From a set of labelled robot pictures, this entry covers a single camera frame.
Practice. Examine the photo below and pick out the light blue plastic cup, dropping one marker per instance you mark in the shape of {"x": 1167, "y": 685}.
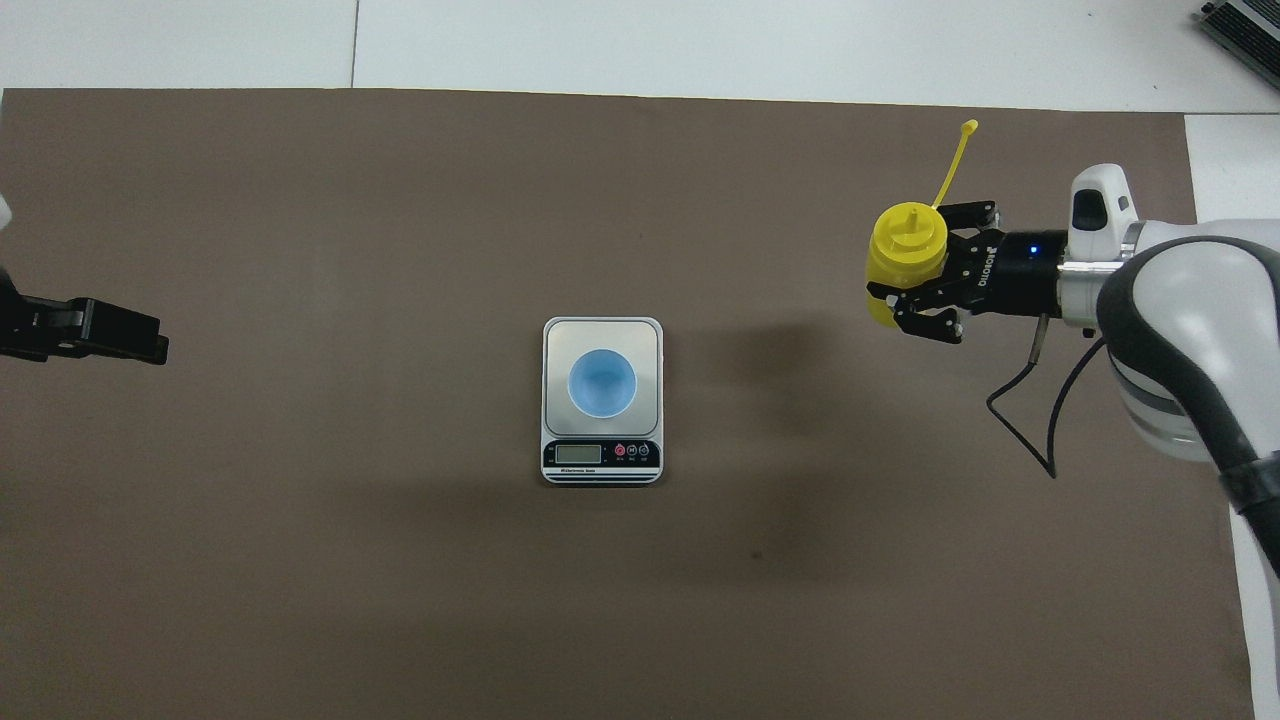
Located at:
{"x": 602, "y": 382}

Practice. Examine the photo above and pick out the grey ribbed metal device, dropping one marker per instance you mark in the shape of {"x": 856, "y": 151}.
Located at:
{"x": 1250, "y": 30}

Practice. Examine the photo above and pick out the silver digital kitchen scale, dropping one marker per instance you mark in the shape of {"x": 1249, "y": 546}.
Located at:
{"x": 555, "y": 335}

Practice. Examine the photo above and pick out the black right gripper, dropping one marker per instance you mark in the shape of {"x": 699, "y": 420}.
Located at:
{"x": 1015, "y": 270}

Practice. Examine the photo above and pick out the brown paper table mat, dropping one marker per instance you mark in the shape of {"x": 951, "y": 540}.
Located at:
{"x": 400, "y": 600}

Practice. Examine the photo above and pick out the yellow squeeze bottle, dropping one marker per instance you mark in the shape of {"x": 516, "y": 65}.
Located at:
{"x": 905, "y": 250}

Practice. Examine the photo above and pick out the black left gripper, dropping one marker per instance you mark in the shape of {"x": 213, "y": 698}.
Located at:
{"x": 8, "y": 320}

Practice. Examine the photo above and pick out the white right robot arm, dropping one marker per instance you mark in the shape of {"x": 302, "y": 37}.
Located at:
{"x": 1190, "y": 290}

